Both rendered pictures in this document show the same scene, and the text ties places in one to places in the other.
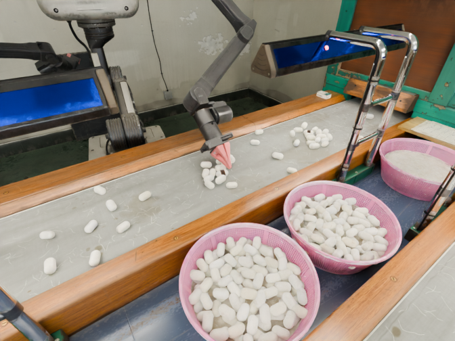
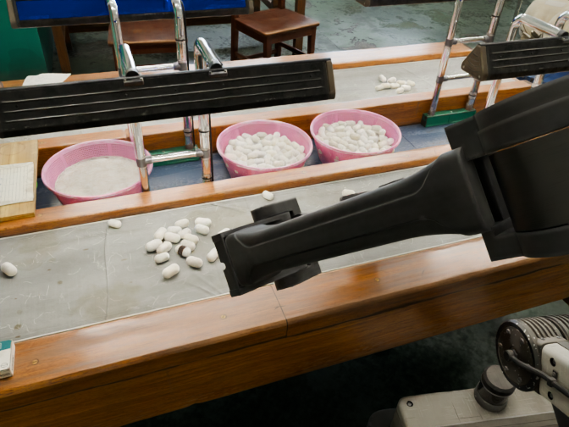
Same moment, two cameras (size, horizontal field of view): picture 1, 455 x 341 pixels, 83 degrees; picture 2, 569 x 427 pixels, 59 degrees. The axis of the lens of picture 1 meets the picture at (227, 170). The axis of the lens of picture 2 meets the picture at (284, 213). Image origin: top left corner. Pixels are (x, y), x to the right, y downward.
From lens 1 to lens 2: 1.63 m
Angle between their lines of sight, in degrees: 105
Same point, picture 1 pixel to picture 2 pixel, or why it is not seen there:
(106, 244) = not seen: hidden behind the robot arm
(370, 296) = (287, 113)
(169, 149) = (433, 251)
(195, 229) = (390, 158)
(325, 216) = (270, 156)
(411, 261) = (243, 118)
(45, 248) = not seen: hidden behind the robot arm
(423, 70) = not seen: outside the picture
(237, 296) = (362, 135)
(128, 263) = (439, 149)
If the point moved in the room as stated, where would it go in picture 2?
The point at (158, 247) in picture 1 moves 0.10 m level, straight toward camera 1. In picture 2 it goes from (419, 152) to (407, 135)
